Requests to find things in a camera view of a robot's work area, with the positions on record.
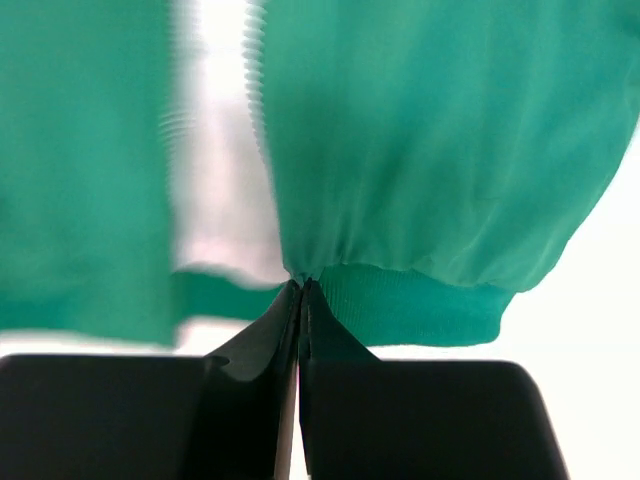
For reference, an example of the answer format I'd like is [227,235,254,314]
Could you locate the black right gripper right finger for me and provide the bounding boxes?
[299,281,568,480]

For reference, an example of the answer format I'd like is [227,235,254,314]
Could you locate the green kids varsity jacket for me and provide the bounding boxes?
[1,1,639,346]

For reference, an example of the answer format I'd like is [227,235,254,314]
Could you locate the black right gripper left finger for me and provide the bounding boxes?
[1,283,300,479]

